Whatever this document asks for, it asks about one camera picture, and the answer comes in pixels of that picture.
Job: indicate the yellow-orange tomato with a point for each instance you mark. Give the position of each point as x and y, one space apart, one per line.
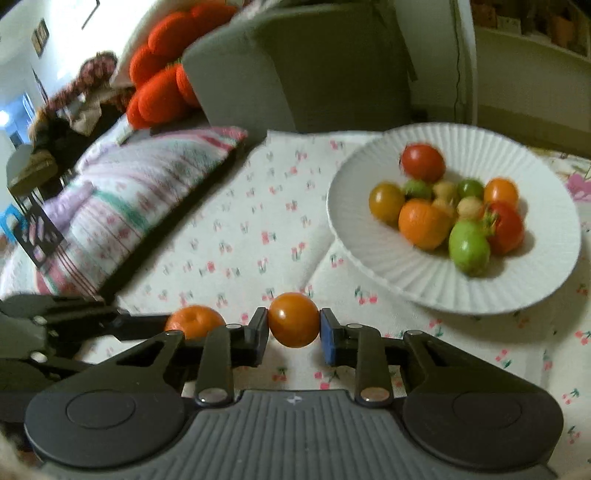
387 201

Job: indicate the large green fruit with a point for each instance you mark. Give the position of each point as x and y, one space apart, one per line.
468 248

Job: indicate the small green fruit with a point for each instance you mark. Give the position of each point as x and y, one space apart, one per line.
470 188
417 188

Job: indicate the orange tomato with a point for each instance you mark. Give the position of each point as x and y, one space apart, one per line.
502 191
294 319

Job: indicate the pink floral quilt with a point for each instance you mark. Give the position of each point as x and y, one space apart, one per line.
579 184

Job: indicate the dark cloth heap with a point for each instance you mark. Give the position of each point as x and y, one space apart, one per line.
83 115

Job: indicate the red tomato with stem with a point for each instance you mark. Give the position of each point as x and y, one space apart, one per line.
508 228

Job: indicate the striped patterned pillow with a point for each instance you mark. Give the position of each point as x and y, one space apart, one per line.
138 184

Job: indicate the cherry print cloth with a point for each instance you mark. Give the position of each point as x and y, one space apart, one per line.
258 207

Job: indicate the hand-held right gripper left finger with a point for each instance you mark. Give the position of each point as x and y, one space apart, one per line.
258 337

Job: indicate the tan round longan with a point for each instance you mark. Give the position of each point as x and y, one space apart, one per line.
470 207
445 189
443 206

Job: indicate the grey-green sofa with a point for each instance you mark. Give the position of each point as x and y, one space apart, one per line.
323 69

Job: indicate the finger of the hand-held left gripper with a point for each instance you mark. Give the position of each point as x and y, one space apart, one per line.
64 367
92 316

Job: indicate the white ribbed plate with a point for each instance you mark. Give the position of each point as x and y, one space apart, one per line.
521 277

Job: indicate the orange mandarin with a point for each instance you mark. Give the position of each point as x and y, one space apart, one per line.
424 224
194 321

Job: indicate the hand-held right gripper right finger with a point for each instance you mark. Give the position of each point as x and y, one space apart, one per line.
328 337

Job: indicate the white shelf unit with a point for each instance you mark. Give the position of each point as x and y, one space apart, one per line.
466 55

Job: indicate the wall picture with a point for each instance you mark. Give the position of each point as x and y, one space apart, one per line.
40 37

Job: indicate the black metal stand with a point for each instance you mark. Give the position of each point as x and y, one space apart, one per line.
39 230

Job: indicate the orange plush cushion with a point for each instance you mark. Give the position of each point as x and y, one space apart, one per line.
157 97

